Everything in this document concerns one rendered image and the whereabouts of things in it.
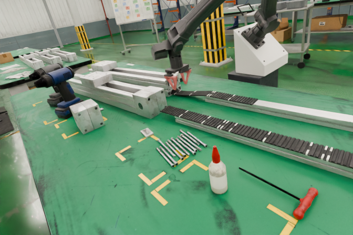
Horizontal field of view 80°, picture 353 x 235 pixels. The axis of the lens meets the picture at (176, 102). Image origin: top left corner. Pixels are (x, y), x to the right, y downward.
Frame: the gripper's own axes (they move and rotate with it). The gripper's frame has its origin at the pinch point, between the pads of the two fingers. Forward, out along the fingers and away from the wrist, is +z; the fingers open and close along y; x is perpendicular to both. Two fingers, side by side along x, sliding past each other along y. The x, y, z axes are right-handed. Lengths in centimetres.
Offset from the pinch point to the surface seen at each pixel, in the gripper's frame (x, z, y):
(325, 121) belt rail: 59, 4, 1
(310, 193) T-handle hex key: 62, 3, 30
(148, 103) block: 5.0, -1.9, 23.3
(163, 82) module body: -5.6, -3.0, 5.3
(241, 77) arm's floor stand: 14.2, 6.0, -32.5
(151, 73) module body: -22.4, -3.3, -1.7
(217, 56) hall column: -166, 66, -272
